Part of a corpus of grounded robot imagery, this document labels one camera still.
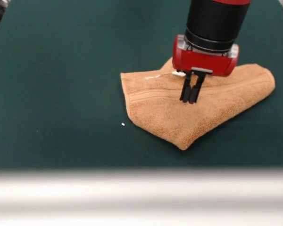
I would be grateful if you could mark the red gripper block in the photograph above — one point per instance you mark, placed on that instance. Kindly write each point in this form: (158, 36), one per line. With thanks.
(202, 61)

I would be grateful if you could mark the orange terry towel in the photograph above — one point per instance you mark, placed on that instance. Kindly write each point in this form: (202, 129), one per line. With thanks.
(169, 113)

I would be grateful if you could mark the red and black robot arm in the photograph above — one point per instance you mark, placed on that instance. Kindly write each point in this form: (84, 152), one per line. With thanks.
(214, 21)

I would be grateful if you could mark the white blurred foreground edge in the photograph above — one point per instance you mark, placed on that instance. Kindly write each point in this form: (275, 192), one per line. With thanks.
(141, 197)

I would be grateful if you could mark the dark green table cloth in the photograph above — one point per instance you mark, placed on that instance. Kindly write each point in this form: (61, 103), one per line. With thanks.
(61, 94)

